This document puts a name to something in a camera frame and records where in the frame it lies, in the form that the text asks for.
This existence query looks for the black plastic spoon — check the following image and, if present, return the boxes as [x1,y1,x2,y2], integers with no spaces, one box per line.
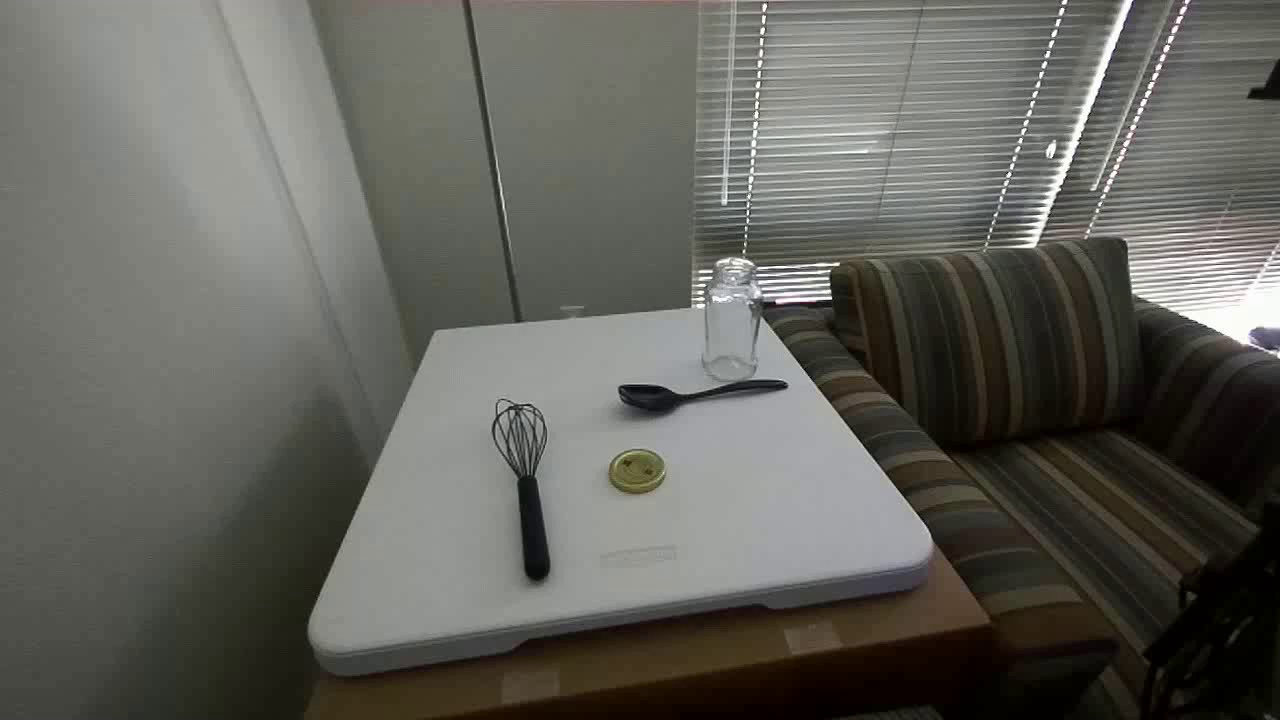
[615,380,787,415]

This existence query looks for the dark metal stand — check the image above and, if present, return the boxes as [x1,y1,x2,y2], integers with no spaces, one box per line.
[1140,502,1280,720]

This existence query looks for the window blinds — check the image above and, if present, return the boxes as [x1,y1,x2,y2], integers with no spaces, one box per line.
[697,0,1280,340]

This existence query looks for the striped sofa cushion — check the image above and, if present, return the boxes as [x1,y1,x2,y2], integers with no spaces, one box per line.
[831,236,1143,447]

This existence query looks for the black handled wire whisk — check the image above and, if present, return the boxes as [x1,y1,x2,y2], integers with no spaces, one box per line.
[492,400,550,578]

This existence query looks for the cardboard box table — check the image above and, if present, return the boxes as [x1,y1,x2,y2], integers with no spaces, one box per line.
[303,555,995,720]

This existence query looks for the white foam board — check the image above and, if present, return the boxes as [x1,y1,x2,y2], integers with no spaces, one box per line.
[306,307,933,674]

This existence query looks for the clear glass jar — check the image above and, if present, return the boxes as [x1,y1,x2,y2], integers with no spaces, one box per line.
[703,254,760,384]

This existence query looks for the striped sofa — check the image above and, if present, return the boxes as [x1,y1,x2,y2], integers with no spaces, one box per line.
[769,293,1280,720]

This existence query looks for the gold metal jar lid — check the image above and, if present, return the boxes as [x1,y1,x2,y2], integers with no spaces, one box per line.
[607,447,663,495]

